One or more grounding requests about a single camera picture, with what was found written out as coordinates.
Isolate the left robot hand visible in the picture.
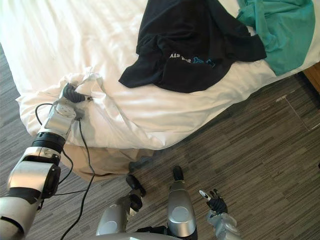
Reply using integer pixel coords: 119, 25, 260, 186
58, 82, 94, 104

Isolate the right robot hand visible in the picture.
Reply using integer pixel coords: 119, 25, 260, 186
198, 189, 229, 215

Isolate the white bed duvet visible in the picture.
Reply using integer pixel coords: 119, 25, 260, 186
0, 0, 320, 151

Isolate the beige bed skirt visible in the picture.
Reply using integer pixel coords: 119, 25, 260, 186
59, 143, 161, 182

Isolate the right silver robot leg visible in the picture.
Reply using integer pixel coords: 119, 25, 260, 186
165, 165, 197, 239

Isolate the silver robot torso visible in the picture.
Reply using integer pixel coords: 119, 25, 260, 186
109, 226, 186, 240

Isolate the black printed t-shirt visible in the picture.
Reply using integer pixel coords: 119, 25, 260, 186
118, 0, 267, 94

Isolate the wooden furniture piece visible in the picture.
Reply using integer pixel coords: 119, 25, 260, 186
302, 62, 320, 92

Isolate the teal green garment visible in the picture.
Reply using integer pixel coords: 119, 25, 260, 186
235, 0, 315, 77

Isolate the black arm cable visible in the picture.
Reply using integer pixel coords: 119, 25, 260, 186
34, 102, 96, 240

